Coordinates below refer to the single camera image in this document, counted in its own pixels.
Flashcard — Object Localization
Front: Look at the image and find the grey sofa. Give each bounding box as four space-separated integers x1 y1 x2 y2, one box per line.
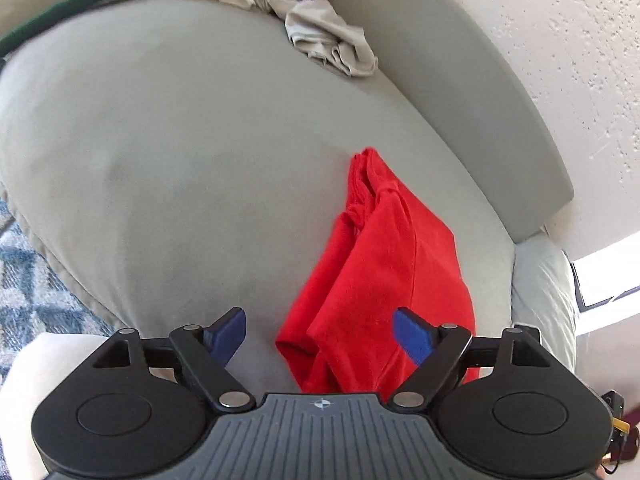
0 0 576 396

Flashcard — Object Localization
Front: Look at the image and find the beige crumpled garment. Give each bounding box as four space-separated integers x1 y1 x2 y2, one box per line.
170 0 380 79

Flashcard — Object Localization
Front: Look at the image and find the blue patterned rug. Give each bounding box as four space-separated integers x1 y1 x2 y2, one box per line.
0 195 118 376

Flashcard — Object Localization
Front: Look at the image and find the white window frame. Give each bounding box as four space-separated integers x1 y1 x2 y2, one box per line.
570 247 640 333

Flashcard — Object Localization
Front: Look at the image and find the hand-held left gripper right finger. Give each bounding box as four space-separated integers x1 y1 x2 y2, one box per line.
389 306 563 412

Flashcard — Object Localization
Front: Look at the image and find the dark green strap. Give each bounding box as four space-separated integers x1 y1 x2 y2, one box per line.
0 0 173 58

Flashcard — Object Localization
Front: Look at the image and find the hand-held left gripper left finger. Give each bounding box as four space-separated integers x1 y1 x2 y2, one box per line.
75 306 257 412

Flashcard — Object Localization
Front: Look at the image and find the light grey armrest cushion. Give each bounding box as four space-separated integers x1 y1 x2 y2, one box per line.
510 237 581 376

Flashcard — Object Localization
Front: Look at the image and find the red shirt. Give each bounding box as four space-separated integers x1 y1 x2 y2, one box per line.
275 147 482 395

